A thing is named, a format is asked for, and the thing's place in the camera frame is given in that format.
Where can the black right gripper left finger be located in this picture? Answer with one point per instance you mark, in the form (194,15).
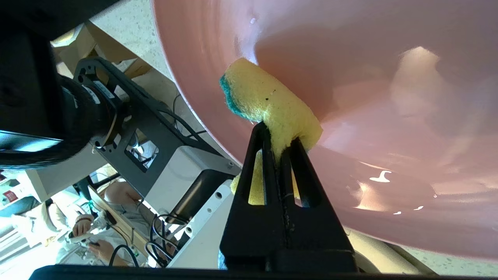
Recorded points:
(253,241)

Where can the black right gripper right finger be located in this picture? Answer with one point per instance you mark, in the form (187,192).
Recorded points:
(323,241)

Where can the yellow green sponge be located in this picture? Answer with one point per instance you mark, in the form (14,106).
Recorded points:
(268,97)

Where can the pink plate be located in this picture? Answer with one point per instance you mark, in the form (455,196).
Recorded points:
(369,77)

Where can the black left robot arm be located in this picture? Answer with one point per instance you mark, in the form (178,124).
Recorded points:
(39,97)

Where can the seated person in background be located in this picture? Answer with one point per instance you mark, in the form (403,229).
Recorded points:
(97,233)

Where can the brown box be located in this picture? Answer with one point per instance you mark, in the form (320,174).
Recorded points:
(97,46)

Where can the black metal base frame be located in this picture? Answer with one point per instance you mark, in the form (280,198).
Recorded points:
(155,128)

